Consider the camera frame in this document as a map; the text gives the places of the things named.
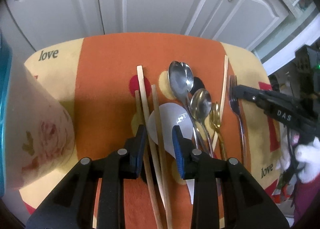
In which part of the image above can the large silver fork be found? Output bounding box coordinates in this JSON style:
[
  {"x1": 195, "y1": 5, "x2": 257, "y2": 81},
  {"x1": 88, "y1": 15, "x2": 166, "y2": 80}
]
[{"x1": 228, "y1": 75, "x2": 247, "y2": 167}]

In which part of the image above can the cream chopstick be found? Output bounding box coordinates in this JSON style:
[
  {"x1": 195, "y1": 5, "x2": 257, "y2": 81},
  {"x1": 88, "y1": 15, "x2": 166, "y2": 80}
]
[
  {"x1": 137, "y1": 65, "x2": 165, "y2": 207},
  {"x1": 212, "y1": 55, "x2": 229, "y2": 149}
]

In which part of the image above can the small gold fork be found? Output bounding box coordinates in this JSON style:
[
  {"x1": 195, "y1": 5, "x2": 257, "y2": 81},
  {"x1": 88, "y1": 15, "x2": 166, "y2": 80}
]
[{"x1": 209, "y1": 102, "x2": 227, "y2": 161}]

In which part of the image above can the brown wooden chopstick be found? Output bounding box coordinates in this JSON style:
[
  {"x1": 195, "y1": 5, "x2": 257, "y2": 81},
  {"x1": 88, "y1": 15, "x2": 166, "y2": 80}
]
[
  {"x1": 151, "y1": 85, "x2": 173, "y2": 228},
  {"x1": 135, "y1": 90, "x2": 163, "y2": 229}
]

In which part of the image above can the small silver spoon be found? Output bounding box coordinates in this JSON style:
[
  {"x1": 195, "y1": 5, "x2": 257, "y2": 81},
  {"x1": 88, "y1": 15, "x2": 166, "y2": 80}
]
[{"x1": 190, "y1": 88, "x2": 214, "y2": 158}]

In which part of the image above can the large silver spoon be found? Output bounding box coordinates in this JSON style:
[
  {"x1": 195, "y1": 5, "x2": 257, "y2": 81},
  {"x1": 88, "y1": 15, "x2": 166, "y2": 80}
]
[{"x1": 168, "y1": 61, "x2": 209, "y2": 153}]

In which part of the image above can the white ceramic spoon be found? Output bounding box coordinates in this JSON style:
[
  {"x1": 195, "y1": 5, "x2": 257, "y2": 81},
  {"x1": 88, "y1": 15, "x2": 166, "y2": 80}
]
[{"x1": 147, "y1": 102, "x2": 194, "y2": 205}]

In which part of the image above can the white gloved right hand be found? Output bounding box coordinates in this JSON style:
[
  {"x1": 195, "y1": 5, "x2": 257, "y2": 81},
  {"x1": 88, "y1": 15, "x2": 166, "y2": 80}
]
[{"x1": 276, "y1": 127, "x2": 319, "y2": 183}]

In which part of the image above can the floral utensil holder cup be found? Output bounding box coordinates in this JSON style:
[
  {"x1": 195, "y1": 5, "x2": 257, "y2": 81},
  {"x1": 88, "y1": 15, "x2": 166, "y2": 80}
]
[{"x1": 1, "y1": 37, "x2": 74, "y2": 195}]

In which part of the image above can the colourful fleece table mat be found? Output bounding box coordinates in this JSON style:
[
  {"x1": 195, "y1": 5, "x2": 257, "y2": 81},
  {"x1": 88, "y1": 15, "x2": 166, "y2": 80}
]
[{"x1": 20, "y1": 33, "x2": 280, "y2": 228}]

